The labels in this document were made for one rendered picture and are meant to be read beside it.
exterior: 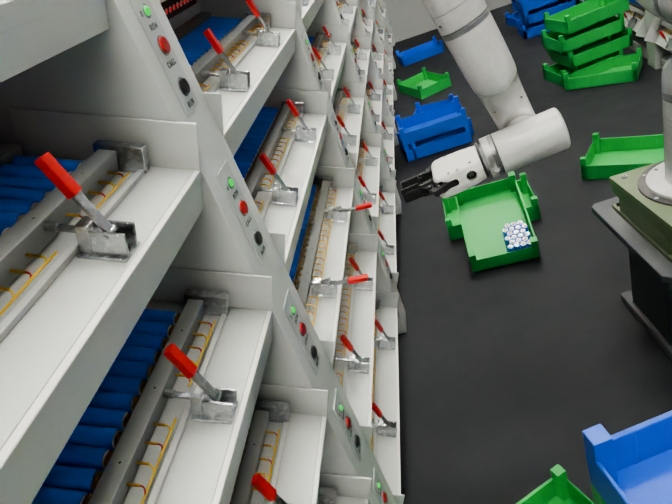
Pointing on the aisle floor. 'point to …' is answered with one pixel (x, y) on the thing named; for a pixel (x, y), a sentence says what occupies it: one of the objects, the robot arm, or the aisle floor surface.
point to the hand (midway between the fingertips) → (411, 189)
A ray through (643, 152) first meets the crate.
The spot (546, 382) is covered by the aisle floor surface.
